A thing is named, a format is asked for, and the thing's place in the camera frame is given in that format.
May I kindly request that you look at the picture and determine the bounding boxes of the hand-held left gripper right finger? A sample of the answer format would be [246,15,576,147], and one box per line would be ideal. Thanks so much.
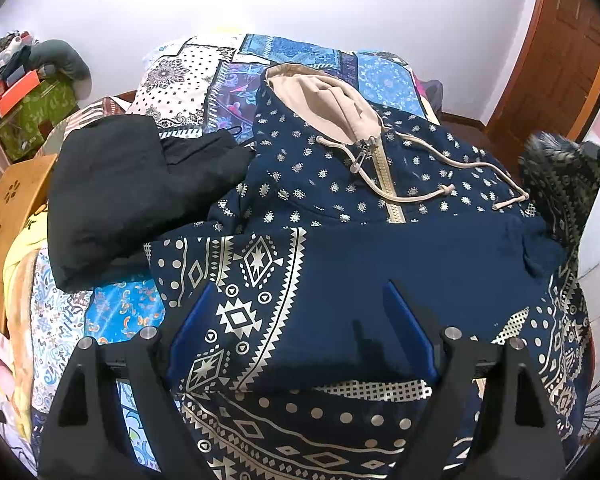
[381,279,567,480]

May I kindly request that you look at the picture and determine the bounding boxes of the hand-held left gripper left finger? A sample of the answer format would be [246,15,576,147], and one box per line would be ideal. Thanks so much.
[37,281,220,480]

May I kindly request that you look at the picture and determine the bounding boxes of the navy patterned zip hoodie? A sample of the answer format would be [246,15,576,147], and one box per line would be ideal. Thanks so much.
[144,62,600,480]

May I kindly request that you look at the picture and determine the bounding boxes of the brown wooden door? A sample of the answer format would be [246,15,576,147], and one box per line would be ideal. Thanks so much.
[484,0,600,173]

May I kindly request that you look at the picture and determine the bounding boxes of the black folded sweater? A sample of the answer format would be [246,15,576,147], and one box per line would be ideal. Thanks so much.
[46,115,171,292]

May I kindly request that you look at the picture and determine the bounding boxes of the black thin garment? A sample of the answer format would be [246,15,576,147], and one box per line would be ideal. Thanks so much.
[157,126,257,211]

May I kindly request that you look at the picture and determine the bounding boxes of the yellow blanket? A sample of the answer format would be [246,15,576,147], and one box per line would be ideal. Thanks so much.
[2,204,52,411]

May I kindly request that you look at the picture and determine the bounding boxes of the striped brown blanket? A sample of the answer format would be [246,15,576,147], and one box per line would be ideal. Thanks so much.
[44,91,137,161]

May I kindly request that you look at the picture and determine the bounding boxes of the blue patchwork bed quilt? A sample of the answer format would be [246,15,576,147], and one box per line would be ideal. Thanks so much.
[10,32,597,480]

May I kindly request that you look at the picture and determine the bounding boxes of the green patterned box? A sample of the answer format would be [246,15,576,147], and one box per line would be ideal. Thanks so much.
[0,79,79,162]

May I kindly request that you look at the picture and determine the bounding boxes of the orange flat box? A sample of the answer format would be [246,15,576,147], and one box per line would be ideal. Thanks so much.
[0,69,44,117]

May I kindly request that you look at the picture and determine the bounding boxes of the grey neck pillow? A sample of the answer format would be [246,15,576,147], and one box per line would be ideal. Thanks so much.
[29,39,92,82]

